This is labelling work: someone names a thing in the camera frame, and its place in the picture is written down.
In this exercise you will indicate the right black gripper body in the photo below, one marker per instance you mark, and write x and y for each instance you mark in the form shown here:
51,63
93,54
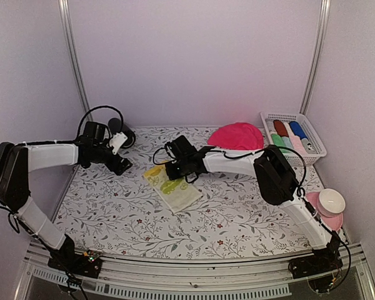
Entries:
182,171

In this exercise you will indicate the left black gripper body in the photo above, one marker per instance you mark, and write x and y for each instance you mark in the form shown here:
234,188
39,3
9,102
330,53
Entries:
112,165

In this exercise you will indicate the green yellow patterned towel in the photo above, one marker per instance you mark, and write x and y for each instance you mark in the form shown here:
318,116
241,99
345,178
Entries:
177,194

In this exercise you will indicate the pink towel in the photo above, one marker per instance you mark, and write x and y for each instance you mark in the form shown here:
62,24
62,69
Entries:
237,136

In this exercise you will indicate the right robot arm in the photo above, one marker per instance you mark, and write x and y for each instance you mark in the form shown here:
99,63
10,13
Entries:
275,177

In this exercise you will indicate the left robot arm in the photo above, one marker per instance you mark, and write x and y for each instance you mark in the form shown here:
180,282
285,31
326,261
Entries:
20,163

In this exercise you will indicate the black cylindrical bottle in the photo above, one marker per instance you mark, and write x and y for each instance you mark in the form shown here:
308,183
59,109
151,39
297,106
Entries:
116,126

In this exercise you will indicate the floral tablecloth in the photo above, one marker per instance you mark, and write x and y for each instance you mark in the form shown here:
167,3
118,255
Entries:
125,215

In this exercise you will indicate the white item in basket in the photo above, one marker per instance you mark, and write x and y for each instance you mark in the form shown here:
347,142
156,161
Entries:
270,126

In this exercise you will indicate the green item in basket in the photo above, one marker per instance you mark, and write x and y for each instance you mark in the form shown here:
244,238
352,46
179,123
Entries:
278,141

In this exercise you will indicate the red item in basket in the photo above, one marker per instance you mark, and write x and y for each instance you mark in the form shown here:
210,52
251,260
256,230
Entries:
280,128

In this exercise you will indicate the light blue item in basket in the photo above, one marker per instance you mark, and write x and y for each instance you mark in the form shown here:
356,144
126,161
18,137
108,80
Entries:
287,144

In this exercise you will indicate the pink item in basket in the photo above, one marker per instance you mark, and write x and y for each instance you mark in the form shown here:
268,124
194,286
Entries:
298,146

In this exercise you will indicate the white plastic basket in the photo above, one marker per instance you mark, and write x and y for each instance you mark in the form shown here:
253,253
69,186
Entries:
312,143

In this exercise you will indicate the white bowl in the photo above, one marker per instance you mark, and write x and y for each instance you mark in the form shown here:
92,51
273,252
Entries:
332,200

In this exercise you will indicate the pink plate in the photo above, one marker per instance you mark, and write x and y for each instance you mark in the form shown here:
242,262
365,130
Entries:
333,220

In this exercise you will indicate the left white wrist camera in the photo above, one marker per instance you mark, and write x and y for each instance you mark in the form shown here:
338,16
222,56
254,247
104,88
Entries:
116,141

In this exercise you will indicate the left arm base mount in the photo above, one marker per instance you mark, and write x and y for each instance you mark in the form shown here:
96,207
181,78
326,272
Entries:
76,264

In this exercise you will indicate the front aluminium rail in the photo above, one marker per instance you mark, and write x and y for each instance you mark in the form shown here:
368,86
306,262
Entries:
124,277

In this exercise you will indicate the left aluminium frame post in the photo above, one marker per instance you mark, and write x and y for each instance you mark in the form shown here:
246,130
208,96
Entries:
65,16

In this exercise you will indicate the aluminium frame post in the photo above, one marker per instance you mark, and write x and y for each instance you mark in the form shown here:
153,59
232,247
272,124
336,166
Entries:
321,32
65,16

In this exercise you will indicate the right aluminium frame post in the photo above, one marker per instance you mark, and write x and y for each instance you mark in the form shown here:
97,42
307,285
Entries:
321,32

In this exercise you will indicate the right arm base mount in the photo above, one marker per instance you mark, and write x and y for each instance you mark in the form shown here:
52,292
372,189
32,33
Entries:
315,264

